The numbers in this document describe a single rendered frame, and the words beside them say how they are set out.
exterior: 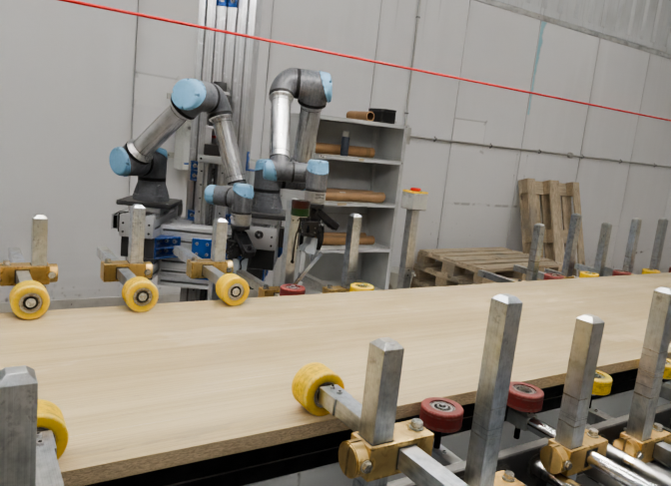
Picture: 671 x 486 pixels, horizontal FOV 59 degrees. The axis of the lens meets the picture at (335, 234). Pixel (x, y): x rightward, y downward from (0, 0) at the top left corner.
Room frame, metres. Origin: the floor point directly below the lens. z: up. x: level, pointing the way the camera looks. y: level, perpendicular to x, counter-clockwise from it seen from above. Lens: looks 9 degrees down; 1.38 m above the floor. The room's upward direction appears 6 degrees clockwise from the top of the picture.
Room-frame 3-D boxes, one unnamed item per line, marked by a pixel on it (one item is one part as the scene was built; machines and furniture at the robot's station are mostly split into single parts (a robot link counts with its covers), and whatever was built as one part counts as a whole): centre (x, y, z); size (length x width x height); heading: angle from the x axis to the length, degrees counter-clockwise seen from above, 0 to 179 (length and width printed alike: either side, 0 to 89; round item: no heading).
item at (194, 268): (1.78, 0.38, 0.95); 0.13 x 0.06 x 0.05; 123
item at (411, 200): (2.20, -0.28, 1.18); 0.07 x 0.07 x 0.08; 33
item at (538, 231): (2.61, -0.90, 0.87); 0.03 x 0.03 x 0.48; 33
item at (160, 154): (2.52, 0.82, 1.21); 0.13 x 0.12 x 0.14; 156
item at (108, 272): (1.64, 0.58, 0.95); 0.13 x 0.06 x 0.05; 123
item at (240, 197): (2.18, 0.36, 1.13); 0.09 x 0.08 x 0.11; 66
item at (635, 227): (3.01, -1.53, 0.90); 0.03 x 0.03 x 0.48; 33
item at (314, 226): (2.09, 0.09, 1.09); 0.09 x 0.08 x 0.12; 123
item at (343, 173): (4.87, -0.01, 0.78); 0.90 x 0.45 x 1.55; 123
